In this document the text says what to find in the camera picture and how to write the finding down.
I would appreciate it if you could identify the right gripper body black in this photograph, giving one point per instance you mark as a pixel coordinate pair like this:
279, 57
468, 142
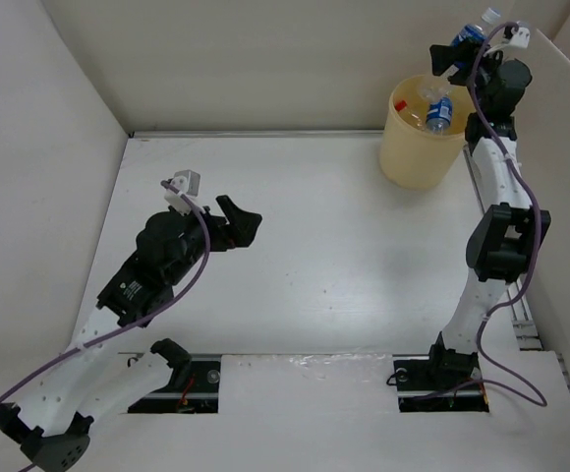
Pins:
477, 73

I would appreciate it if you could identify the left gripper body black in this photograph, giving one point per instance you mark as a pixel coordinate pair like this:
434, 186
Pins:
220, 235

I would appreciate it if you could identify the blue label bottle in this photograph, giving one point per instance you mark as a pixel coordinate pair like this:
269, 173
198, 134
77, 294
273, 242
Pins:
439, 116
433, 88

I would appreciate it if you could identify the red label plastic bottle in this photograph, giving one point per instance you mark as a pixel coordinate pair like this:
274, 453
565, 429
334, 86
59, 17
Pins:
409, 115

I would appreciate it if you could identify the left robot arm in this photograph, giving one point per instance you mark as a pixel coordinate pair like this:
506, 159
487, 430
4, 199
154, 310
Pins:
52, 423

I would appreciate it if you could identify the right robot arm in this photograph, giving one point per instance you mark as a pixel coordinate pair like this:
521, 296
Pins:
492, 125

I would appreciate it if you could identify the yellow plastic bin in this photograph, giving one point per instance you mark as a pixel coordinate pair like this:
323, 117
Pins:
413, 157

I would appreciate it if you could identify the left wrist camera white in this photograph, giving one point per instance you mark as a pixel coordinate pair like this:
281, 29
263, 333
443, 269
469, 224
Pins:
182, 190

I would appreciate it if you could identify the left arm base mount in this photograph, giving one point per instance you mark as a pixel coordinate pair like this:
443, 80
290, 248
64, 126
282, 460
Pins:
196, 392

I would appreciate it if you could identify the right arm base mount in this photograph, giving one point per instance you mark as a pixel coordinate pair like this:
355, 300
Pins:
422, 388

